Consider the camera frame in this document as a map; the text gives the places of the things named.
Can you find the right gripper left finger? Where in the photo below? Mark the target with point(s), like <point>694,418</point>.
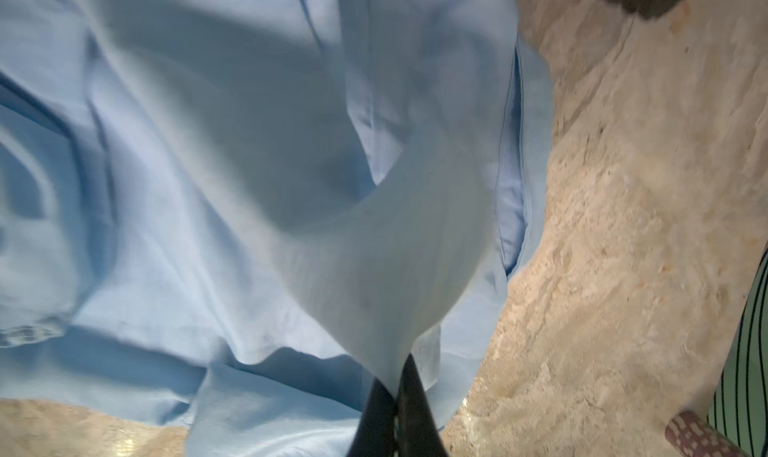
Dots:
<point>376,434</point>

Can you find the light blue long sleeve shirt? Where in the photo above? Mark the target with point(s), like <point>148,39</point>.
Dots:
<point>235,215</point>

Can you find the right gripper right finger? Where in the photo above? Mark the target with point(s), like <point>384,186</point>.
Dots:
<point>416,432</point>

